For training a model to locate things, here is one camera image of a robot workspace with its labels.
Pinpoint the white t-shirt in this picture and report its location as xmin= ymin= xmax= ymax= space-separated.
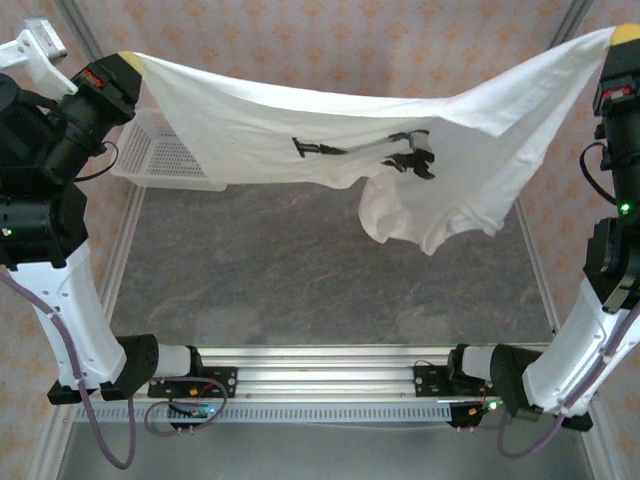
xmin=127 ymin=25 xmax=619 ymax=257

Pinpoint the white perforated plastic basket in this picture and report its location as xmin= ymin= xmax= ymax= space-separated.
xmin=109 ymin=108 xmax=229 ymax=194

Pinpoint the circuit board with green light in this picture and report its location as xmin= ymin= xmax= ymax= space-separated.
xmin=167 ymin=402 xmax=224 ymax=421
xmin=467 ymin=397 xmax=506 ymax=419

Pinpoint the aluminium frame post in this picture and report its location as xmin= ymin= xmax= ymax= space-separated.
xmin=59 ymin=0 xmax=101 ymax=64
xmin=549 ymin=0 xmax=594 ymax=49

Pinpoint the aluminium table side rail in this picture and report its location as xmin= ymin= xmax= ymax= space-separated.
xmin=514 ymin=199 xmax=559 ymax=336
xmin=99 ymin=187 xmax=147 ymax=346

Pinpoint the aluminium frame leg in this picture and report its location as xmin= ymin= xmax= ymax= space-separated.
xmin=574 ymin=414 xmax=621 ymax=480
xmin=27 ymin=404 xmax=76 ymax=480

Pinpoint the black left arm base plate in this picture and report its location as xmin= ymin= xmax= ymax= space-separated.
xmin=149 ymin=366 xmax=239 ymax=400

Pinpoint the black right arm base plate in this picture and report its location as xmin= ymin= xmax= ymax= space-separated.
xmin=413 ymin=364 xmax=494 ymax=400

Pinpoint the aluminium rail beam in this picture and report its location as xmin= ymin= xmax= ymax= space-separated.
xmin=119 ymin=343 xmax=506 ymax=402

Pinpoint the slotted grey cable duct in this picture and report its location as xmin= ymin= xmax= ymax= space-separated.
xmin=74 ymin=403 xmax=454 ymax=424

